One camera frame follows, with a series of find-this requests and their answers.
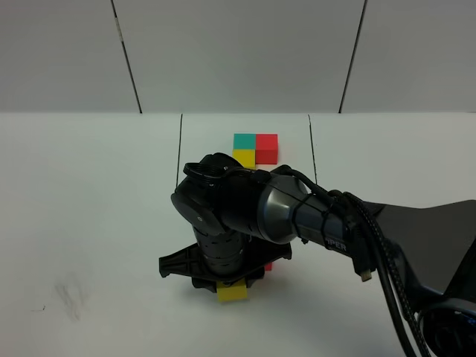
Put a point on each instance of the yellow template block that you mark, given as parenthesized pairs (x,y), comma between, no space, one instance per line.
(246,157)

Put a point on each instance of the green template block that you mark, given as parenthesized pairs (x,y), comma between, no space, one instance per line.
(244,141)

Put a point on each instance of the red template block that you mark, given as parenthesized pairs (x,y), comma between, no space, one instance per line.
(266,149)

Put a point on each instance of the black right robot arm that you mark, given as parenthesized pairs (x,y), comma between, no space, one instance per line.
(244,219)

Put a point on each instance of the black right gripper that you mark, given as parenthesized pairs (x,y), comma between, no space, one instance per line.
(225,258)

